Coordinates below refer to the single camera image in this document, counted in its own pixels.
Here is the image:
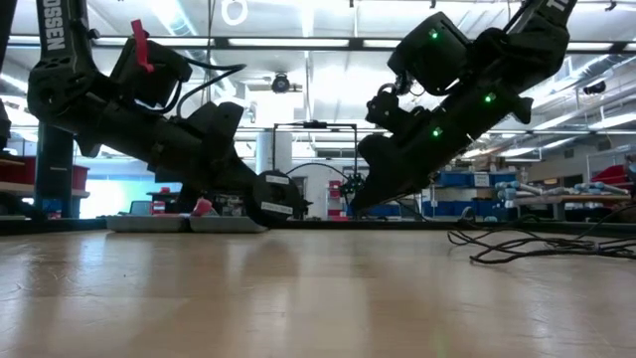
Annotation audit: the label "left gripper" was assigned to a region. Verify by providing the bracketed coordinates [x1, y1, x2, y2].
[79, 101, 264, 220]

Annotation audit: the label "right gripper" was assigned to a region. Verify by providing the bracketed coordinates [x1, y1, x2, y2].
[350, 84, 534, 214]

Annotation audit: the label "long thin dark cord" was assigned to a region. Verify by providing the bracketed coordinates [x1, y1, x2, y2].
[285, 161, 636, 265]

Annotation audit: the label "red box stack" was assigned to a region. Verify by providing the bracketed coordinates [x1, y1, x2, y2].
[327, 179, 349, 223]

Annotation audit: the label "blue storage bin row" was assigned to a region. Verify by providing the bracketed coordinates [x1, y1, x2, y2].
[370, 200, 503, 219]
[435, 171, 518, 189]

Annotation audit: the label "grey plastic tool case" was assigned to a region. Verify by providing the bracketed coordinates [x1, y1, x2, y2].
[106, 213, 273, 235]

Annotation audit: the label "red storage bin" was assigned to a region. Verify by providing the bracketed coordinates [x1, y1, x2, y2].
[0, 156, 39, 186]
[72, 165, 91, 192]

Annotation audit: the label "red ribbon tag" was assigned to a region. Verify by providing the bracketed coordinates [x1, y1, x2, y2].
[130, 18, 155, 75]

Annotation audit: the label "pale blue padded tubes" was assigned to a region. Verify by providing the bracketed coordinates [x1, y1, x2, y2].
[494, 181, 632, 197]

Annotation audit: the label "wooden workbench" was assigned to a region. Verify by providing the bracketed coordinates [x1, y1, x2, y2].
[514, 192, 636, 221]

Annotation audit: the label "wooden shelf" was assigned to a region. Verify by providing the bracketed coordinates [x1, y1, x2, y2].
[0, 157, 91, 220]

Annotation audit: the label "red bag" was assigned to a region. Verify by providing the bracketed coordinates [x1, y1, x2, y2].
[590, 165, 630, 186]

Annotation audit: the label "red handled pliers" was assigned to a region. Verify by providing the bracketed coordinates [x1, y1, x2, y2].
[191, 197, 214, 218]

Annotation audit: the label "black metal rig frame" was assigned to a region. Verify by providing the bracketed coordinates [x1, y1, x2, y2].
[271, 120, 359, 220]

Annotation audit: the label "black left wrist camera cable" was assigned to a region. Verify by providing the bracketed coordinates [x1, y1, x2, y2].
[166, 57, 248, 118]

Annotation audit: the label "black overhead camera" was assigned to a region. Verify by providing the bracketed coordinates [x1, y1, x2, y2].
[270, 73, 293, 94]

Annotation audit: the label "white ring ceiling light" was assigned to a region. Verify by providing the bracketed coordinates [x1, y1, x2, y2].
[221, 0, 248, 27]

